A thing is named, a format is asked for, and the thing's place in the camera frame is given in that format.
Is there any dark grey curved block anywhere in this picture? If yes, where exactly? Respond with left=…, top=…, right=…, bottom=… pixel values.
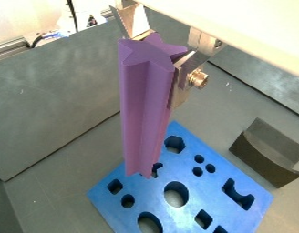
left=229, top=118, right=299, bottom=188

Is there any aluminium frame rail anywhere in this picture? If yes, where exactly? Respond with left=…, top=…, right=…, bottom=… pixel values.
left=0, top=37, right=31, bottom=55

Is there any black cable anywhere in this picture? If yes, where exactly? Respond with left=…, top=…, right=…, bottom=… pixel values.
left=65, top=0, right=80, bottom=33

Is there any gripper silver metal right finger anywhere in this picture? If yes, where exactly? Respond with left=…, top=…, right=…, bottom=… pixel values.
left=168, top=27, right=226, bottom=109

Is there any blue shape-sorting board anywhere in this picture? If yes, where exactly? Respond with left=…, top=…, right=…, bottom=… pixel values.
left=88, top=122, right=273, bottom=233

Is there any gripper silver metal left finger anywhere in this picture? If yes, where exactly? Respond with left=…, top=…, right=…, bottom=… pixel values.
left=110, top=3, right=151, bottom=40

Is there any grey right wall panel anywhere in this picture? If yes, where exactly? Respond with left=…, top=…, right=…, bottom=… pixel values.
left=143, top=0, right=299, bottom=115

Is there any grey side wall panel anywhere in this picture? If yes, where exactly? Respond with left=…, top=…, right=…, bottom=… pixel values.
left=0, top=21, right=122, bottom=181

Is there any purple star-shaped peg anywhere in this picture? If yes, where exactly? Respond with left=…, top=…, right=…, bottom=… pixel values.
left=118, top=33, right=187, bottom=177

